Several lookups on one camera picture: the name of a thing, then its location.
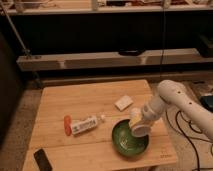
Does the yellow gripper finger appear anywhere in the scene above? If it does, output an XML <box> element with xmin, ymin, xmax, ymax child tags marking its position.
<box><xmin>129</xmin><ymin>108</ymin><xmax>142</xmax><ymax>127</ymax></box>

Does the white ceramic cup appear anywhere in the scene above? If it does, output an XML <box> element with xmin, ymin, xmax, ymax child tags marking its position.
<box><xmin>131</xmin><ymin>124</ymin><xmax>151</xmax><ymax>137</ymax></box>

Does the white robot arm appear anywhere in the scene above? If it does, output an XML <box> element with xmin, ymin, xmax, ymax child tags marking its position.
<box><xmin>129</xmin><ymin>80</ymin><xmax>213</xmax><ymax>142</ymax></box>

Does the green ceramic bowl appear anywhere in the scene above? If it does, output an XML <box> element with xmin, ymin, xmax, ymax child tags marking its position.
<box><xmin>111</xmin><ymin>119</ymin><xmax>149</xmax><ymax>157</ymax></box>

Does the white soap bar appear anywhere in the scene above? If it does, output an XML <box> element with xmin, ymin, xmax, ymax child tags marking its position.
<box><xmin>115</xmin><ymin>95</ymin><xmax>133</xmax><ymax>111</ymax></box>

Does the white tube with label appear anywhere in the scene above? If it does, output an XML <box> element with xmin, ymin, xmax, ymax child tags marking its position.
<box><xmin>70</xmin><ymin>115</ymin><xmax>106</xmax><ymax>135</ymax></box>

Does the black round object on shelf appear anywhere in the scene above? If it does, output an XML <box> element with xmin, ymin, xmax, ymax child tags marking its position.
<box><xmin>118</xmin><ymin>49</ymin><xmax>145</xmax><ymax>56</ymax></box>

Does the wooden table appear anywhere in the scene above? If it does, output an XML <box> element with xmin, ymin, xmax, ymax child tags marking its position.
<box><xmin>23</xmin><ymin>80</ymin><xmax>177</xmax><ymax>171</ymax></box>

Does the orange carrot toy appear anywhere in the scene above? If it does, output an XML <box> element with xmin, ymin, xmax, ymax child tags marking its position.
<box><xmin>64</xmin><ymin>115</ymin><xmax>72</xmax><ymax>136</ymax></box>

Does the black phone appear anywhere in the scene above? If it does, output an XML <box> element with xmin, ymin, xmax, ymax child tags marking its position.
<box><xmin>34</xmin><ymin>149</ymin><xmax>52</xmax><ymax>171</ymax></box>

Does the white metal shelf rack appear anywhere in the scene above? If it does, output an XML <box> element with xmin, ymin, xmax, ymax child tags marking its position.
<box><xmin>0</xmin><ymin>0</ymin><xmax>213</xmax><ymax>88</ymax></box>

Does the black cable on floor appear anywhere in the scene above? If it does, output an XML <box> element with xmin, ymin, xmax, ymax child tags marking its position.
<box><xmin>165</xmin><ymin>109</ymin><xmax>213</xmax><ymax>171</ymax></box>

